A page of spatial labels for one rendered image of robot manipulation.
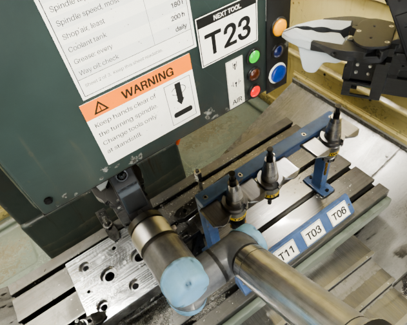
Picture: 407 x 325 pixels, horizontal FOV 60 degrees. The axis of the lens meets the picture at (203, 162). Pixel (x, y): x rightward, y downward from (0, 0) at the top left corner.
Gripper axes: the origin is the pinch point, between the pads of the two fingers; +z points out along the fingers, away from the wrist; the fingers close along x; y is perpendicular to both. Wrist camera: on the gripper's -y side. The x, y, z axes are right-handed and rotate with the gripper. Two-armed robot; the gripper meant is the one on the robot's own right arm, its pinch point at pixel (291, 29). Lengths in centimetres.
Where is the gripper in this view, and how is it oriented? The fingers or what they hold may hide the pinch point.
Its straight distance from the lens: 55.7
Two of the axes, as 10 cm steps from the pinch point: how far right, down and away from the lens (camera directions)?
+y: 1.3, 6.5, 7.4
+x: 4.3, -7.1, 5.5
